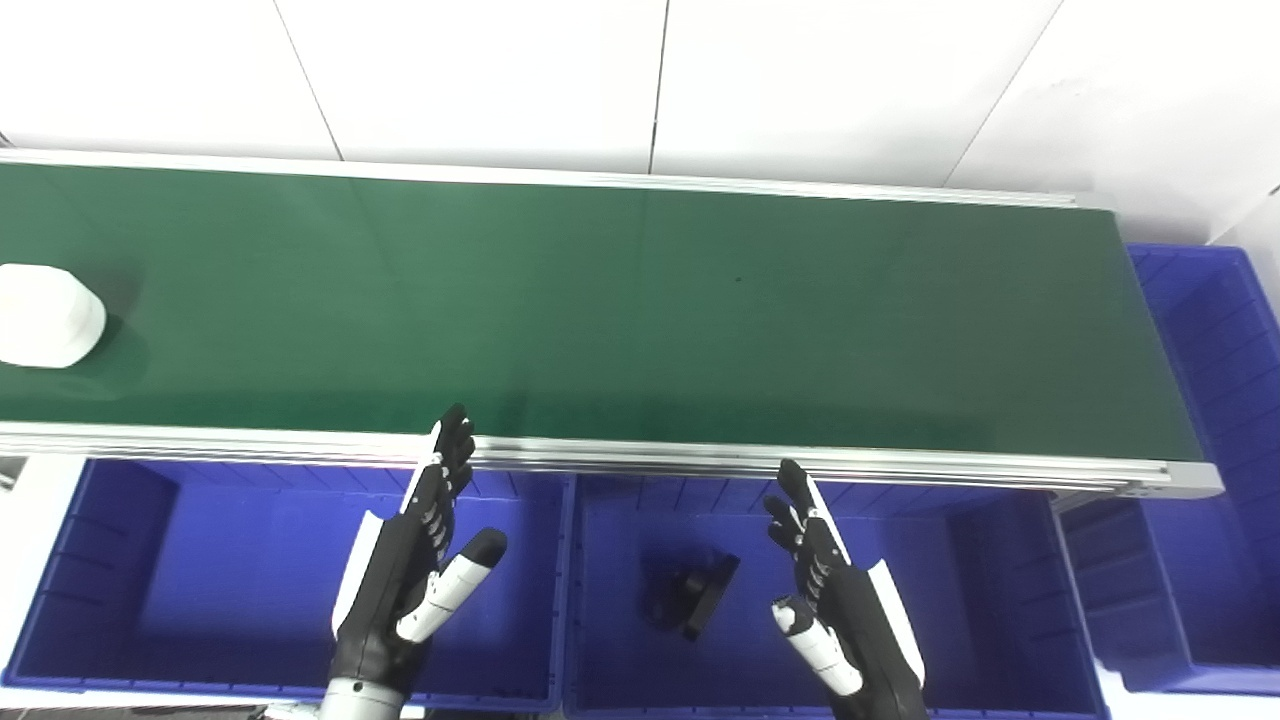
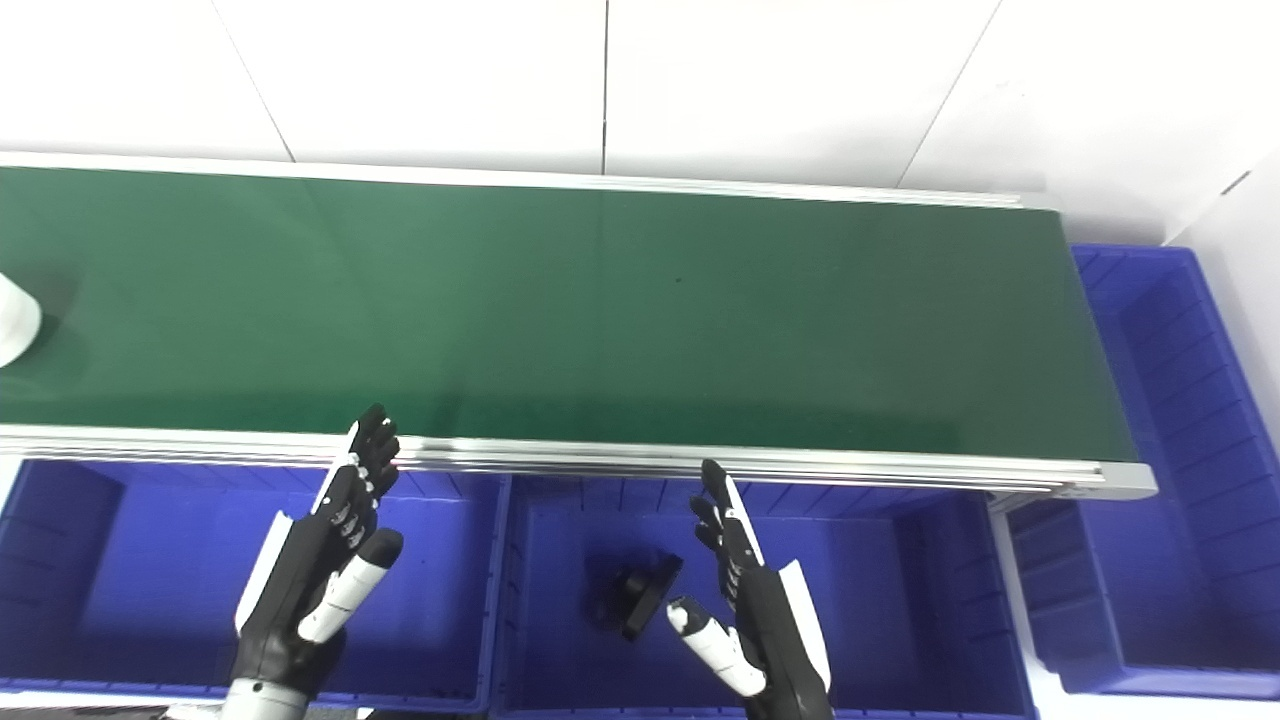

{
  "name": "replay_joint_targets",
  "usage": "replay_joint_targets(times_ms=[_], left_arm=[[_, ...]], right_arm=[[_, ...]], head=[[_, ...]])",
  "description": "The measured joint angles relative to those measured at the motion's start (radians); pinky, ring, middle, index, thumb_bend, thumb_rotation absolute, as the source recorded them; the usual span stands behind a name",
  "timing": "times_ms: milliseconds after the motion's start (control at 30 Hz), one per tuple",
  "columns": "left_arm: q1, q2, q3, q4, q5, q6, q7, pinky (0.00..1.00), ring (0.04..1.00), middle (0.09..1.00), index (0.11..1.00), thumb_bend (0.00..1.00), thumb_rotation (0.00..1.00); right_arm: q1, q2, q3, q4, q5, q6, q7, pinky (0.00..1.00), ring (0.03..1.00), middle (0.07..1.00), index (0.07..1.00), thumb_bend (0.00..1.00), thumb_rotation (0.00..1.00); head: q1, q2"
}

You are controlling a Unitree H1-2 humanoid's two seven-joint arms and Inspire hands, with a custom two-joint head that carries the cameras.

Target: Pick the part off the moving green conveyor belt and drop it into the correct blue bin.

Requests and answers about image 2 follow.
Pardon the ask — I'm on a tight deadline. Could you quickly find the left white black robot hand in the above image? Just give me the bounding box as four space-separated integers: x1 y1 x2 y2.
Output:
232 403 406 696

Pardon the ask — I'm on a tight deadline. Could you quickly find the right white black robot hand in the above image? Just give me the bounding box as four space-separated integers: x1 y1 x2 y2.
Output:
667 460 834 720

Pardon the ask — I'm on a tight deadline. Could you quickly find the white spool part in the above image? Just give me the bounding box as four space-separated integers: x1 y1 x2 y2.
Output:
0 272 43 369

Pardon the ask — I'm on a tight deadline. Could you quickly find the black plastic part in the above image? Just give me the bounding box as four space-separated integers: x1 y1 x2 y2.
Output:
588 553 686 642

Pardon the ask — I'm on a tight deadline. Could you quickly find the green conveyor belt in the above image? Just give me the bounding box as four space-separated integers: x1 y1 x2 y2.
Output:
0 150 1159 501

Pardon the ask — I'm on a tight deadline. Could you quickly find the long blue plastic bin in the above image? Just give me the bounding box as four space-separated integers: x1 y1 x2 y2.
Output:
1005 243 1280 698

